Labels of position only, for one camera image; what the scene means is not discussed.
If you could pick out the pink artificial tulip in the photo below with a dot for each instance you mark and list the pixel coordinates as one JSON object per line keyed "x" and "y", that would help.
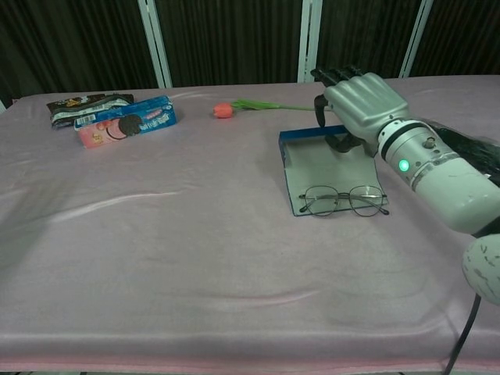
{"x": 222, "y": 110}

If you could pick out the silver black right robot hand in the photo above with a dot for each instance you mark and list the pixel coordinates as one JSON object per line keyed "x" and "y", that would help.
{"x": 363, "y": 105}

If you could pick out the brown snack packet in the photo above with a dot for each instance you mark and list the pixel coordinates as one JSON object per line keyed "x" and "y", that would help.
{"x": 66, "y": 111}

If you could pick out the blue glasses case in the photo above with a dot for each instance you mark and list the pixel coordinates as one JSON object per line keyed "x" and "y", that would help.
{"x": 332, "y": 172}

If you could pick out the packaged black gloves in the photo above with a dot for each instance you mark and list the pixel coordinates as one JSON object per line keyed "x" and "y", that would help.
{"x": 476, "y": 152}

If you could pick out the blue pink cookie box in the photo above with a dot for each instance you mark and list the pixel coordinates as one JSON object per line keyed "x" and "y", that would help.
{"x": 117, "y": 129}

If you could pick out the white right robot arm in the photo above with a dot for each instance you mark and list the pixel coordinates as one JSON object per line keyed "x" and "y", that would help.
{"x": 449, "y": 187}

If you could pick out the white frame post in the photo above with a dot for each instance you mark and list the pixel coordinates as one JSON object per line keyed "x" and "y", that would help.
{"x": 2, "y": 106}
{"x": 416, "y": 39}
{"x": 156, "y": 47}
{"x": 309, "y": 39}

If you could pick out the pink tablecloth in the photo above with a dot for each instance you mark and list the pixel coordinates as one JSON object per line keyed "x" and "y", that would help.
{"x": 156, "y": 254}

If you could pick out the dark pleated curtain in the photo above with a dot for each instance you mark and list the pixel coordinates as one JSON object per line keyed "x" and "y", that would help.
{"x": 234, "y": 39}

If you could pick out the thin metal-frame eyeglasses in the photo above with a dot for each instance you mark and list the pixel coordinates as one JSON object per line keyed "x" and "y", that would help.
{"x": 320, "y": 200}

